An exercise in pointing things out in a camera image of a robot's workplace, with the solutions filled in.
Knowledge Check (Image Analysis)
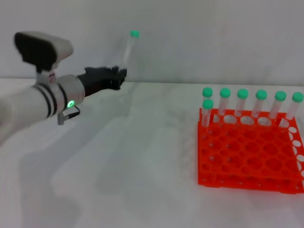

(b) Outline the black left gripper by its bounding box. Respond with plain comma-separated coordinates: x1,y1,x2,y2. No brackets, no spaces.
77,66,128,97

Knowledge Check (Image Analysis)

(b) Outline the clear test tube green cap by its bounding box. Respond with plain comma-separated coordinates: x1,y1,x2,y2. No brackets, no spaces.
201,99,215,128
235,88,249,118
268,91,287,121
284,92,304,122
218,87,232,117
202,87,214,112
251,89,268,119
122,29,141,72

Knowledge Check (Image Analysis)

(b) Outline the orange test tube rack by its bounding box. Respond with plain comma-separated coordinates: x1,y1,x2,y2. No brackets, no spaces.
197,108,304,194

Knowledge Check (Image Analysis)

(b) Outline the left arm cable with plugs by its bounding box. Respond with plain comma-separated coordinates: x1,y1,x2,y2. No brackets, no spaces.
57,105,81,126

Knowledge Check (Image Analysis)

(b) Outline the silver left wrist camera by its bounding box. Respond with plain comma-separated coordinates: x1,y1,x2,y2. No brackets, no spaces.
13,30,74,73

